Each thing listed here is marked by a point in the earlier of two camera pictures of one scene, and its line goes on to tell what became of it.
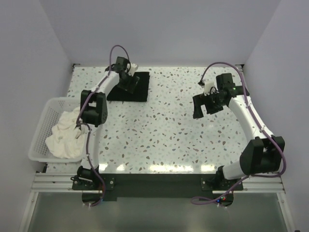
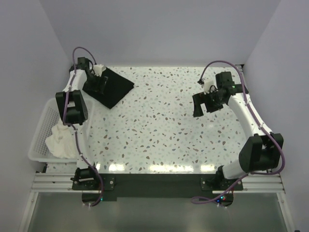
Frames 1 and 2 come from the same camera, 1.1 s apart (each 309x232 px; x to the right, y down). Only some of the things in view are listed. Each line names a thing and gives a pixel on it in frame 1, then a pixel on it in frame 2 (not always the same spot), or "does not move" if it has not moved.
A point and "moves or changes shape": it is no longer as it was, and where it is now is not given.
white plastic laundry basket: (38, 151) does not move
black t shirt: (140, 94) moves or changes shape
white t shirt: (65, 141) does not move
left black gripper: (130, 87) -> (98, 88)
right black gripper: (201, 100) does not move
